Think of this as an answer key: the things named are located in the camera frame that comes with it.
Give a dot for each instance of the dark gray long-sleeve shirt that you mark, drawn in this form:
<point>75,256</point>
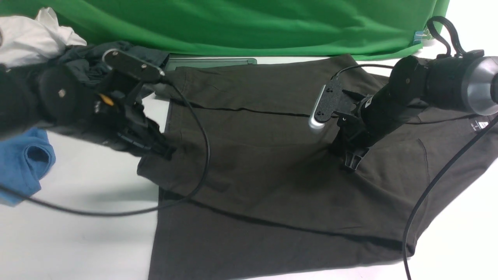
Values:
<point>275,199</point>

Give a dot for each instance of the green backdrop cloth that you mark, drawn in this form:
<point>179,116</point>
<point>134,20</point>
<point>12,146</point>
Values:
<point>366,29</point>

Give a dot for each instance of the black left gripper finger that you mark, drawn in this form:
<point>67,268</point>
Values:
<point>163,148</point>

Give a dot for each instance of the blue binder clip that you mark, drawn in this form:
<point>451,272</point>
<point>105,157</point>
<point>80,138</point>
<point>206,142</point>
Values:
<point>421,36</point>

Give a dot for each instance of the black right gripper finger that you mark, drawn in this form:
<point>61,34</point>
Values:
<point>352,159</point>

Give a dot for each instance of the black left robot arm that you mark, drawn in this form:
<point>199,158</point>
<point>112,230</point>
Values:
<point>53,99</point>

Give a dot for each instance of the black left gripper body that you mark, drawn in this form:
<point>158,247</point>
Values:
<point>118,119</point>

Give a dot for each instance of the dark teal crumpled shirt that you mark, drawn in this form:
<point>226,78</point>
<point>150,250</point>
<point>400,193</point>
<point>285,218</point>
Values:
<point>87,65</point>

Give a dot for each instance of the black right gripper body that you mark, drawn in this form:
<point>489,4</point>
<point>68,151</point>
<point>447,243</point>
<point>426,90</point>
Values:
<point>373,118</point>

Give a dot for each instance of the white crumpled shirt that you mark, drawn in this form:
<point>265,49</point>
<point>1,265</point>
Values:
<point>26,41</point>

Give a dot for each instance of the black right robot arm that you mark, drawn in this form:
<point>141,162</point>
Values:
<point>466,83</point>

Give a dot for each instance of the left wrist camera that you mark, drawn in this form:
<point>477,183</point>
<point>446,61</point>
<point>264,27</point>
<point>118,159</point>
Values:
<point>131,66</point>

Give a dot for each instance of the blue crumpled shirt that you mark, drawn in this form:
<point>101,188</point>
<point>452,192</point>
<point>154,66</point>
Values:
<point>25,160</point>

